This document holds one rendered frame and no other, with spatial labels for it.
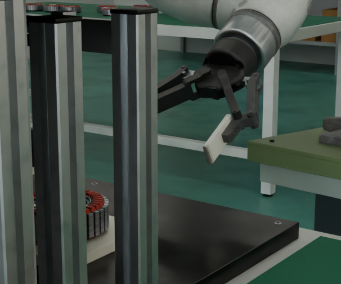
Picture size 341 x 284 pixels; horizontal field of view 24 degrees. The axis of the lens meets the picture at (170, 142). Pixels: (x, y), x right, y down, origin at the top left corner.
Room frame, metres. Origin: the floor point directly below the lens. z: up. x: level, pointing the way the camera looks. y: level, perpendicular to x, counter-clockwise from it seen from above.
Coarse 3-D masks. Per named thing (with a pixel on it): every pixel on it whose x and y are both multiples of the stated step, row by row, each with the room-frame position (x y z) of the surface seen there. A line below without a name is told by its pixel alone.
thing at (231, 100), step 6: (222, 72) 1.17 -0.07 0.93; (222, 78) 1.16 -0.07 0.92; (222, 84) 1.15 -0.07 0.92; (228, 84) 1.14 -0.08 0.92; (228, 90) 1.14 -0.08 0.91; (228, 96) 1.13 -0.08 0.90; (234, 96) 1.12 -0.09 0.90; (228, 102) 1.12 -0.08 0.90; (234, 102) 1.11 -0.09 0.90; (234, 108) 1.10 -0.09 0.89; (234, 114) 1.08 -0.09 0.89; (240, 114) 1.08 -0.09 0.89
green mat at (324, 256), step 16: (320, 240) 0.96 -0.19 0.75; (336, 240) 0.96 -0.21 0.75; (304, 256) 0.91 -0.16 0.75; (320, 256) 0.91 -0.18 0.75; (336, 256) 0.91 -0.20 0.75; (272, 272) 0.86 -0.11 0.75; (288, 272) 0.86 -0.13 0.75; (304, 272) 0.86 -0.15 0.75; (320, 272) 0.86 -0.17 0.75; (336, 272) 0.86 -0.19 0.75
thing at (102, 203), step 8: (88, 192) 0.94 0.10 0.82; (96, 192) 0.94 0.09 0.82; (88, 200) 0.92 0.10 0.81; (96, 200) 0.91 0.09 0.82; (104, 200) 0.92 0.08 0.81; (88, 208) 0.88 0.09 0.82; (96, 208) 0.89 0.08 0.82; (104, 208) 0.89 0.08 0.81; (88, 216) 0.87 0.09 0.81; (96, 216) 0.88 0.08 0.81; (104, 216) 0.89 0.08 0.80; (88, 224) 0.87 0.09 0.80; (96, 224) 0.88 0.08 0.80; (104, 224) 0.89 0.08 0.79; (88, 232) 0.87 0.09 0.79; (96, 232) 0.88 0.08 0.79
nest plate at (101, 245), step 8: (112, 216) 0.96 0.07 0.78; (112, 224) 0.93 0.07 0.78; (104, 232) 0.90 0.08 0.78; (112, 232) 0.90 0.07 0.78; (88, 240) 0.88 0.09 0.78; (96, 240) 0.88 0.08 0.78; (104, 240) 0.88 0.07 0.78; (112, 240) 0.88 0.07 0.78; (88, 248) 0.85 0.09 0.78; (96, 248) 0.85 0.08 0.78; (104, 248) 0.86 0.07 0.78; (112, 248) 0.87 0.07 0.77; (88, 256) 0.84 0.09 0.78; (96, 256) 0.85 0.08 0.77
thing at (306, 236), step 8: (304, 232) 1.00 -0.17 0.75; (312, 232) 1.00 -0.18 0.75; (320, 232) 1.00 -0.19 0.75; (296, 240) 0.97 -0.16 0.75; (304, 240) 0.97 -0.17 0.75; (312, 240) 0.97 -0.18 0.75; (288, 248) 0.94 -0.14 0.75; (296, 248) 0.94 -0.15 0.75; (272, 256) 0.91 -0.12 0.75; (280, 256) 0.91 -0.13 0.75; (288, 256) 0.91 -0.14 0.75; (256, 264) 0.89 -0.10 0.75; (264, 264) 0.89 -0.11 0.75; (272, 264) 0.89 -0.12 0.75; (248, 272) 0.86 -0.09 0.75; (256, 272) 0.86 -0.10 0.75; (232, 280) 0.84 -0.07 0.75; (240, 280) 0.84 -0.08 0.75; (248, 280) 0.84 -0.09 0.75
